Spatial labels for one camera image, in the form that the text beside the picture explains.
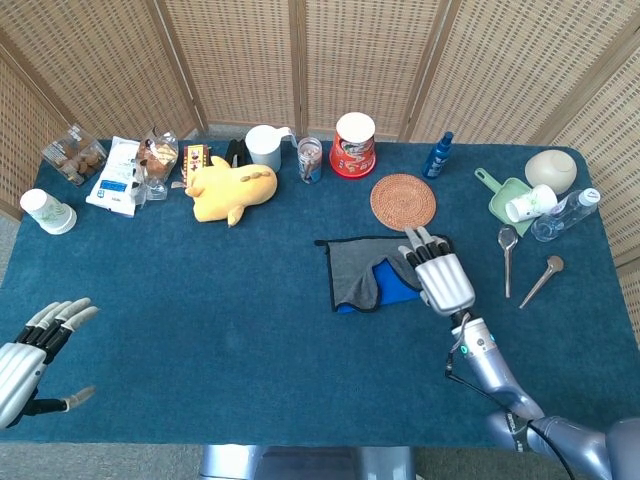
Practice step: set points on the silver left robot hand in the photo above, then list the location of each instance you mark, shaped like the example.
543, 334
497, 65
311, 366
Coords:
17, 370

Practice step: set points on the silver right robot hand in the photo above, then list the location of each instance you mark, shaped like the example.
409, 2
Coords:
445, 282

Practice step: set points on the grey and blue cloth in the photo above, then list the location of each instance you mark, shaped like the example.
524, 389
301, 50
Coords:
350, 265

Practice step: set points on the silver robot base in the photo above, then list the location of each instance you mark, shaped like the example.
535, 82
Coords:
300, 465

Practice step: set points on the silver-blue right robot arm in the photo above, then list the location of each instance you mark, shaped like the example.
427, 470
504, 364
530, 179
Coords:
492, 370

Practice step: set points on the shiny metal spoon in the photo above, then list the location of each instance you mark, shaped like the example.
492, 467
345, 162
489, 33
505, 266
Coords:
507, 237

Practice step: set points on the round woven rattan coaster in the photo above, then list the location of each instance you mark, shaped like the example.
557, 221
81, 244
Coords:
402, 202

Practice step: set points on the green plastic scoop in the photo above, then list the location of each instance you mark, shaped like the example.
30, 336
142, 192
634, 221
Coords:
500, 202

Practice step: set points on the brownish metal spoon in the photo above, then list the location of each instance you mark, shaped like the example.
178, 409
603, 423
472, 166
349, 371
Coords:
554, 263

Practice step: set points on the white paper cup green print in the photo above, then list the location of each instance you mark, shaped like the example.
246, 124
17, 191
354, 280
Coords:
47, 210
530, 202

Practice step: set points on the blue spray bottle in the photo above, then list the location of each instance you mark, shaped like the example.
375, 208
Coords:
436, 160

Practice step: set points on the clear plastic water bottle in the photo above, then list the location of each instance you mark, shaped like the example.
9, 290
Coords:
560, 217

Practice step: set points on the beige bowl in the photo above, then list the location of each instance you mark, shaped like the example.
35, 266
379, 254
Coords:
550, 170

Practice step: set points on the red instant noodle cup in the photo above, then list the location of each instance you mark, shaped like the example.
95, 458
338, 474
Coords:
352, 150

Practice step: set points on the clear jar of biscuit sticks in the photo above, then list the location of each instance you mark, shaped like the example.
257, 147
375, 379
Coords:
310, 160

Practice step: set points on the blue tablecloth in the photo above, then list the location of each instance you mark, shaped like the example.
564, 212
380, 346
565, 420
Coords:
200, 300

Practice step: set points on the white and blue snack packet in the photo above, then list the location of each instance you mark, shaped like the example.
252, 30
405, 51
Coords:
112, 180

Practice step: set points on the clear plastic box of muffins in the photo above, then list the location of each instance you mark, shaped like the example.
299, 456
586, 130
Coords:
75, 157

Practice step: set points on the yellow plush toy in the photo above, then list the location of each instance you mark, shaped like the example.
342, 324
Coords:
235, 192

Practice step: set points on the black object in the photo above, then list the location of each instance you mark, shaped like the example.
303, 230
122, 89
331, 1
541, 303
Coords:
235, 152

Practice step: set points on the clear bag of pastries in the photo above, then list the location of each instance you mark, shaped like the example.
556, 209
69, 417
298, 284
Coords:
157, 160

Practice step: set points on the brown chocolate box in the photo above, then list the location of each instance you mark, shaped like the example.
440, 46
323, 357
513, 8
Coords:
195, 160

